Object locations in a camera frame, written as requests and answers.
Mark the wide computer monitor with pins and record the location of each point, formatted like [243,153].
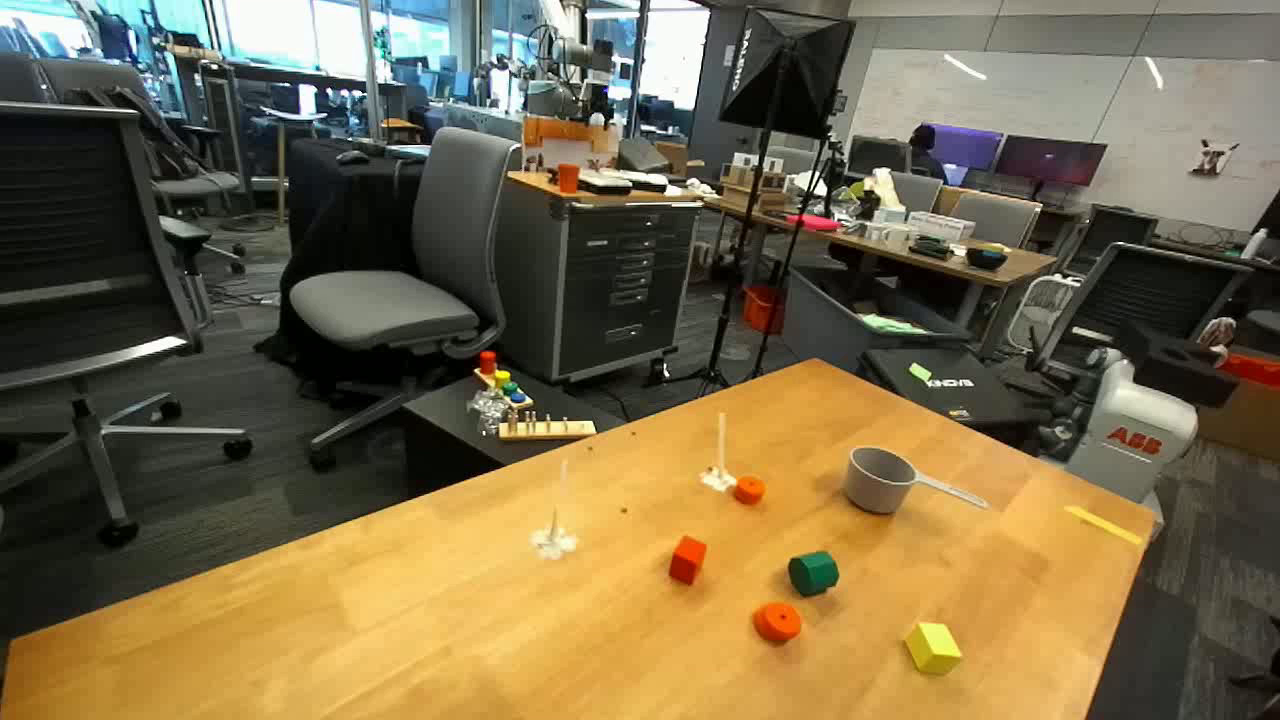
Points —
[1048,162]

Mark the orange cup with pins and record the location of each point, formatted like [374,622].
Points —
[568,179]

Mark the black case green label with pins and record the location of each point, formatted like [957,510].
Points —
[944,385]

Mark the yellow tape strip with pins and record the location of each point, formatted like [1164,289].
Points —
[1107,524]

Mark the white peg stand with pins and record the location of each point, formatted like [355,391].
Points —
[717,483]

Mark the black mesh office chair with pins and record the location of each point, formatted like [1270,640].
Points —
[80,255]

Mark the red-orange cube block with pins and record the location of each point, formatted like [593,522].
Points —
[684,561]

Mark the black softbox light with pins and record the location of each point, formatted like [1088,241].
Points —
[795,74]

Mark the clear plastic bag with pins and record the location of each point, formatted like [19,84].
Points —
[490,419]

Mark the orange white box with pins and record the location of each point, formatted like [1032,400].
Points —
[565,139]

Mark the wooden desk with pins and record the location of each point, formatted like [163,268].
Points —
[935,256]

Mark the black low table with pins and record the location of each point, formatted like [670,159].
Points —
[455,446]

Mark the grey measuring cup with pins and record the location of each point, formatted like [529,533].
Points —
[879,483]

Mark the clear peg stand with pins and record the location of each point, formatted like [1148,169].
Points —
[553,543]

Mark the black light stand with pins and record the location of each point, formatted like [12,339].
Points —
[743,267]

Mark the grey office chair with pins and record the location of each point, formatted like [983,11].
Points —
[402,294]

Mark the grey drawer cabinet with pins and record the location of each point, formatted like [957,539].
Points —
[600,280]

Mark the orange disc block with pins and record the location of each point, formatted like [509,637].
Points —
[776,622]

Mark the green cylinder block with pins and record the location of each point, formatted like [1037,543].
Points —
[815,574]

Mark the yellow cube block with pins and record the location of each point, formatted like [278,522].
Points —
[935,650]

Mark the orange bucket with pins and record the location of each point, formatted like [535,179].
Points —
[761,309]

